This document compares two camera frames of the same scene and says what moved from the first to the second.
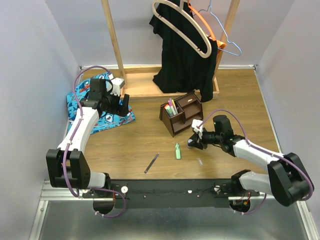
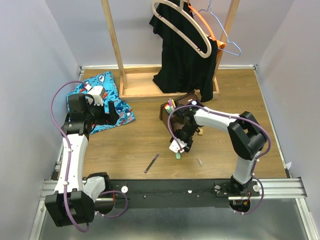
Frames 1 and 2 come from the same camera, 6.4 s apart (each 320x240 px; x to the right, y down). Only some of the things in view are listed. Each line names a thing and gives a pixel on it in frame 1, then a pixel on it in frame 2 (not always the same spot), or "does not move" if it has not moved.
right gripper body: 211,137 -> 185,135
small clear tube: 200,161 does not move
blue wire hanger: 210,8 does not move
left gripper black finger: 124,108 -> 114,115
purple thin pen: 151,163 does not move
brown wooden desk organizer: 189,109 does not move
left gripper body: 112,103 -> 100,117
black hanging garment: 183,69 does not move
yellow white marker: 174,106 does not move
